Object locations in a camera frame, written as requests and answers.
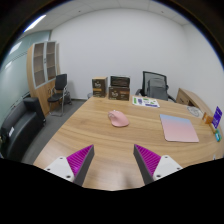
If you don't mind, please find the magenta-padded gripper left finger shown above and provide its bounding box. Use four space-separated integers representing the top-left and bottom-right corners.
43 143 96 188

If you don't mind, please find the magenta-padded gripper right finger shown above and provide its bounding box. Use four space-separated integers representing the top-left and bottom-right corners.
133 143 184 186

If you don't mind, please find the pink computer mouse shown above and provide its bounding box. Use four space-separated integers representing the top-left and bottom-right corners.
107 110 130 128

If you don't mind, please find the pink and blue mouse pad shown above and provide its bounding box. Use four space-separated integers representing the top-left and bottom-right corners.
159 113 200 144

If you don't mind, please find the white sheet with coloured stickers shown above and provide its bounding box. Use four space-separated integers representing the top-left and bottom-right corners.
131 95 161 109

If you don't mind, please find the black leather sofa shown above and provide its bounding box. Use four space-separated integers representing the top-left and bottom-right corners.
0 96 47 163

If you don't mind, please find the white sheet with grey circle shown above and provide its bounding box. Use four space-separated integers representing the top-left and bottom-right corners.
187 105 204 118

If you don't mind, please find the small orange box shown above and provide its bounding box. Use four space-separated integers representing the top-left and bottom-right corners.
201 112 214 125

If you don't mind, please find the grey backpack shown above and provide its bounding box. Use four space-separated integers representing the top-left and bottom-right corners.
146 77 169 101

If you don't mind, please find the small teal box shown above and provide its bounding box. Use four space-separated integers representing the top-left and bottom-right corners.
214 129 223 143

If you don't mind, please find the tall brown carton box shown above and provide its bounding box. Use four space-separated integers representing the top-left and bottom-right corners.
91 76 109 98

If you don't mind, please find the black visitor chair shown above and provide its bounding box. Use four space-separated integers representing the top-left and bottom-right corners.
47 73 73 118

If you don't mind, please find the purple card sign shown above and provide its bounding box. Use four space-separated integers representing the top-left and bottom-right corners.
211 106 223 130

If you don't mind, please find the black mesh office chair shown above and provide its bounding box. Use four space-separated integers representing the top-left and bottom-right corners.
134 70 177 103

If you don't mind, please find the open black carton box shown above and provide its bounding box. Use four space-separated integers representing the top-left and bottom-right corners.
110 75 131 89

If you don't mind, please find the wooden shelf cabinet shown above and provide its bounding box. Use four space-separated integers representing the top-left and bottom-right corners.
26 40 62 117

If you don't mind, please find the ceiling light strip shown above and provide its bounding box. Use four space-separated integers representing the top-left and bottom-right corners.
24 14 48 33

